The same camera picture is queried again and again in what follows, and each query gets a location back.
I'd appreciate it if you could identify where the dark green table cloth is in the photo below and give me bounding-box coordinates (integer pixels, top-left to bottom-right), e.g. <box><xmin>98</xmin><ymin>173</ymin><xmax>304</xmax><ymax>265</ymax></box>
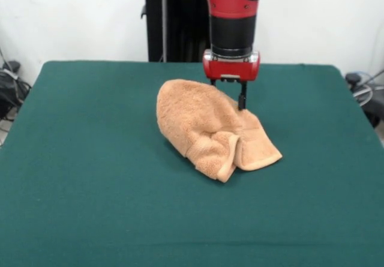
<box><xmin>0</xmin><ymin>60</ymin><xmax>384</xmax><ymax>267</ymax></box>

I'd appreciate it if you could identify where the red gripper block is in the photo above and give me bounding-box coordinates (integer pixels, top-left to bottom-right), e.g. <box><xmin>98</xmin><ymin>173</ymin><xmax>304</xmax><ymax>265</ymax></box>
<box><xmin>202</xmin><ymin>53</ymin><xmax>262</xmax><ymax>111</ymax></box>

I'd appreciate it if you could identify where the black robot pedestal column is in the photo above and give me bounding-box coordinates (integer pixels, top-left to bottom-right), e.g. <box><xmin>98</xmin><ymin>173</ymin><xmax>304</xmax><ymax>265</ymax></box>
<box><xmin>140</xmin><ymin>0</ymin><xmax>212</xmax><ymax>63</ymax></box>

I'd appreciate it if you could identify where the peach terry towel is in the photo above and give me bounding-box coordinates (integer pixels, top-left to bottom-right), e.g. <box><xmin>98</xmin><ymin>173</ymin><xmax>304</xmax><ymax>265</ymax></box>
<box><xmin>156</xmin><ymin>79</ymin><xmax>283</xmax><ymax>183</ymax></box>

